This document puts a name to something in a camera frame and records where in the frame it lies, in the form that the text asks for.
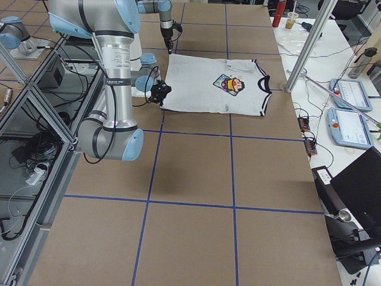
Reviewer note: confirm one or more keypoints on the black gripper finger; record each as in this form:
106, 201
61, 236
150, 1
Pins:
169, 45

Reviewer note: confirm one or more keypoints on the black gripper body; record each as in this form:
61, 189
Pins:
166, 33
156, 95

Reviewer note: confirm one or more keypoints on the grey cartoon print t-shirt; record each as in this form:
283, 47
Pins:
206, 85

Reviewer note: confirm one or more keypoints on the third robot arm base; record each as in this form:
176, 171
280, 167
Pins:
18, 41

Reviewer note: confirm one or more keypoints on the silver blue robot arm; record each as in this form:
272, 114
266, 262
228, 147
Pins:
161, 7
110, 131

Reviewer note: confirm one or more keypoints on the grey power box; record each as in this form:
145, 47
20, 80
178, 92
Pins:
53, 76

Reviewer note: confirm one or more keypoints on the red bottle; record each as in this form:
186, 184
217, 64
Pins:
279, 12

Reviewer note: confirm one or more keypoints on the clear plastic sheet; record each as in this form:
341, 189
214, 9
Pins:
292, 41

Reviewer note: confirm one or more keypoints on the iced coffee cup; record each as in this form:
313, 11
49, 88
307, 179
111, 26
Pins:
291, 19

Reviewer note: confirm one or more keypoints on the metal grabber stick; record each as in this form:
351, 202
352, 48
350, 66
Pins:
304, 75

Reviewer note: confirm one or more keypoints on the orange relay board far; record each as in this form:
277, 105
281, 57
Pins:
304, 124

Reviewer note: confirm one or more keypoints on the orange relay board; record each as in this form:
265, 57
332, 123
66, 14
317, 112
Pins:
310, 146
304, 124

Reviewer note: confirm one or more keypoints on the orange relay board near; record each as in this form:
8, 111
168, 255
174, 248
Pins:
310, 146

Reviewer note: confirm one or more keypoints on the blue teach pendant far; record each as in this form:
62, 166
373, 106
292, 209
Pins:
351, 91

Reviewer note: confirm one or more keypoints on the blue teach pendant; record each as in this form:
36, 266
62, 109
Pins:
349, 129
351, 91

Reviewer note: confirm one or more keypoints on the grey water bottle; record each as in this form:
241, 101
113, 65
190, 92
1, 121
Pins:
361, 62

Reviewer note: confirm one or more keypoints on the blue teach pendant near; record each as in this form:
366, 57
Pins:
349, 129

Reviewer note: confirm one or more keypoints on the black laptop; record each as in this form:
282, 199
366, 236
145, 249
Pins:
358, 187

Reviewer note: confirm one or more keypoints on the aluminium frame rack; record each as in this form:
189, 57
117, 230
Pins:
39, 149

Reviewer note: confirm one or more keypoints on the aluminium frame post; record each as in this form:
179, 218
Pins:
318, 26

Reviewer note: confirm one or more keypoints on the black camera stand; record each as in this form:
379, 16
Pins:
341, 226

